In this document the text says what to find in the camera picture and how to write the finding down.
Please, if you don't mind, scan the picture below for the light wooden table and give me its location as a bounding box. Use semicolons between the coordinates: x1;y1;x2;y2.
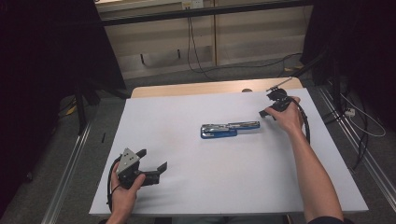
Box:
130;77;304;99

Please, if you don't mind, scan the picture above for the hand-held gripper cable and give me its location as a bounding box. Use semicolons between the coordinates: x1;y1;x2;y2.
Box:
106;157;122;213
290;97;312;146

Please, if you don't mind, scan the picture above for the white wall socket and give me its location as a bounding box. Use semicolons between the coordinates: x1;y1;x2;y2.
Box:
181;0;205;9

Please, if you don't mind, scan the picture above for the black horizontal frame bar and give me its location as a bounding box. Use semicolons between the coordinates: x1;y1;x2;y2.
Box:
100;0;314;27

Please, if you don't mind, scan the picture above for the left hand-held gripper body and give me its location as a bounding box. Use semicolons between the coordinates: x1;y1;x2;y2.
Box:
116;147;162;190

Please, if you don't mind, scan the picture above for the black curtain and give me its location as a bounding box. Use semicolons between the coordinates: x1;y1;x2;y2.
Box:
0;0;127;216
300;0;396;132

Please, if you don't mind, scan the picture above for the person's dark sleeve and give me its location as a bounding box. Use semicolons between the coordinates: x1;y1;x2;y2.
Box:
307;216;354;224

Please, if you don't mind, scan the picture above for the beige wooden cabinet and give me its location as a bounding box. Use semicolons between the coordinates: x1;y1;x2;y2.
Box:
94;0;314;80

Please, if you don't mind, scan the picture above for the black metal stand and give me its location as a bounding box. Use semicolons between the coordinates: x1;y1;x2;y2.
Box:
74;80;132;135
290;46;344;110

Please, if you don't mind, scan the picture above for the white table cover sheet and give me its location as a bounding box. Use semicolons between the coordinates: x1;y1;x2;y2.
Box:
89;88;370;217

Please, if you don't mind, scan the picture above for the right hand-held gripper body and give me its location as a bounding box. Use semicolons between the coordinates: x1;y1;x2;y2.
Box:
265;77;294;112

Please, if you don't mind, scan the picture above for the bundle of black cables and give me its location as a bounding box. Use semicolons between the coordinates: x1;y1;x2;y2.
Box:
321;102;370;171

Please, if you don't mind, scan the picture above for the right hand-held gripper cable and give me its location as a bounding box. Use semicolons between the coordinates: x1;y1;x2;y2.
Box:
290;97;312;146

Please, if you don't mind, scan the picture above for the yellow floor tape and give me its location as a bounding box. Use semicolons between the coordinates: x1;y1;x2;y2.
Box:
64;104;78;117
283;64;304;73

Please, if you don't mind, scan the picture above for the black hanging cable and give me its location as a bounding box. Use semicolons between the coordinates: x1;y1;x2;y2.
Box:
186;15;219;81

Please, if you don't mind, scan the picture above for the person's left hand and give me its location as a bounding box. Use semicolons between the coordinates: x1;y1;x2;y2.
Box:
110;161;147;218

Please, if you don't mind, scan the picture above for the aluminium floor rail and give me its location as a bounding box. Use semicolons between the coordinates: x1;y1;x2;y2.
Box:
40;122;92;224
317;87;396;203

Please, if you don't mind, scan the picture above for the left hand-held gripper cable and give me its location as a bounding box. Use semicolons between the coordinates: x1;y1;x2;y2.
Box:
106;157;122;213

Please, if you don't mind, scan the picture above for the thin white cable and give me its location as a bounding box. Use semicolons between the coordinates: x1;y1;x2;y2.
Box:
340;92;387;138

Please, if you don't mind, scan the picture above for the blue stapler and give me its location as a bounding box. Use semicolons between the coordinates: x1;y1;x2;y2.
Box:
200;120;262;140

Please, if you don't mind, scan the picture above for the person's right hand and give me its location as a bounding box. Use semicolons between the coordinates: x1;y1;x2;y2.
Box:
264;96;304;135

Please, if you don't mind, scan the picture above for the black floor cable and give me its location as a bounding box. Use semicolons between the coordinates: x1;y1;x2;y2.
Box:
199;51;304;76

